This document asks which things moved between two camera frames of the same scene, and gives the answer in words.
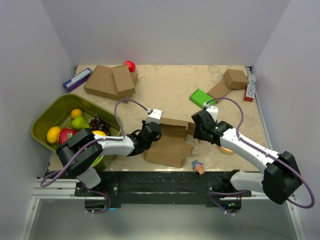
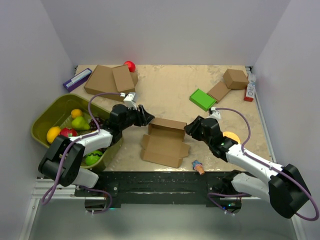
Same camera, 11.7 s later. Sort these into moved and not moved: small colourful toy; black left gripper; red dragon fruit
Moved: black left gripper
Not moved: red dragon fruit; small colourful toy
